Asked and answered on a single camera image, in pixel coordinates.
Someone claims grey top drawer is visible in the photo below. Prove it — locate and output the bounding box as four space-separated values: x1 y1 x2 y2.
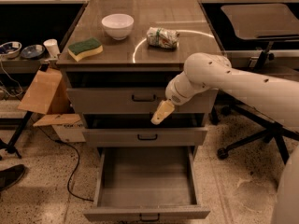
67 88 218 114

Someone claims dark blue plate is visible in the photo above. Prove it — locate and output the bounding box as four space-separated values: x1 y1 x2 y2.
21 45 45 60

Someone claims black shoe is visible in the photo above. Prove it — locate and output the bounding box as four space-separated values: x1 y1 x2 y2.
0 164 25 191

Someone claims grey drawer cabinet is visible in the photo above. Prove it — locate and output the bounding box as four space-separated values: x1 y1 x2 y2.
56 0 227 161

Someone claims white paper cup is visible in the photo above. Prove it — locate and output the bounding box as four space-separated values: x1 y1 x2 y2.
43 39 60 58

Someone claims cardboard box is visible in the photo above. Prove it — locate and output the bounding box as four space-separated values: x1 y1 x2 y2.
18 68 85 143

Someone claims green yellow sponge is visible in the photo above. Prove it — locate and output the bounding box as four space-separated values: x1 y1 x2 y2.
67 37 103 62

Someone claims blue white bowl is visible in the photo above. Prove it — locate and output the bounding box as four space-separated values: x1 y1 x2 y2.
0 41 21 59

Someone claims grey middle drawer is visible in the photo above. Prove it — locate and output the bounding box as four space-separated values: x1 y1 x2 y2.
83 128 207 147

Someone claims black tripod stand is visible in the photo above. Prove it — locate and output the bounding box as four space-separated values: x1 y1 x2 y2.
0 111 32 159

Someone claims black floor cable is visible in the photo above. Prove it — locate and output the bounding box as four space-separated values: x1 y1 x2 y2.
36 124 95 203

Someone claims crushed green white can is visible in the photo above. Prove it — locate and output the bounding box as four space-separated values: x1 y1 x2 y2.
147 27 179 49

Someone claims black office chair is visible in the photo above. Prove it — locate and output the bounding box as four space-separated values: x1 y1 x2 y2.
204 4 299 161

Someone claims grey drawer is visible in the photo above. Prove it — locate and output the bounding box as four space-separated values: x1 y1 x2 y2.
83 128 207 147
67 88 218 114
84 147 209 222

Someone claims white ceramic bowl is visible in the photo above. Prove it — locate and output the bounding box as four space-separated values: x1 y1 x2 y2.
101 14 135 40

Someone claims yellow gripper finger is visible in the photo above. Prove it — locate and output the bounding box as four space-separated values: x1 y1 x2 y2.
151 100 175 125

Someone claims grey bottom drawer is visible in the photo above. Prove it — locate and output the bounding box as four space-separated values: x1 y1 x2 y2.
84 147 209 222

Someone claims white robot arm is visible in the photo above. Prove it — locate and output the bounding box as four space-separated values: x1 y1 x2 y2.
151 52 299 224

